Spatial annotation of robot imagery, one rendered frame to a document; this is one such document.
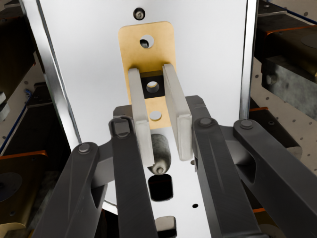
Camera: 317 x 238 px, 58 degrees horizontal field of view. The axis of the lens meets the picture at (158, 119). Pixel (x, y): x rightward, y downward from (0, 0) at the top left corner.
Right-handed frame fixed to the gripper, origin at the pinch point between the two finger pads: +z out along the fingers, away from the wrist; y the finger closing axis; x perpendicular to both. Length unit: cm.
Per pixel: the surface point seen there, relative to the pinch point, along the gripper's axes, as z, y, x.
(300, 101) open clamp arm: 8.4, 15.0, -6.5
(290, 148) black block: 13.9, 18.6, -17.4
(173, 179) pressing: 12.9, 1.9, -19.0
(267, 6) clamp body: 34.3, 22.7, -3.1
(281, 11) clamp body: 30.6, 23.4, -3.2
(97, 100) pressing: 13.0, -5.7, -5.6
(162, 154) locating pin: 9.3, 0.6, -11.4
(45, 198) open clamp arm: 10.0, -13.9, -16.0
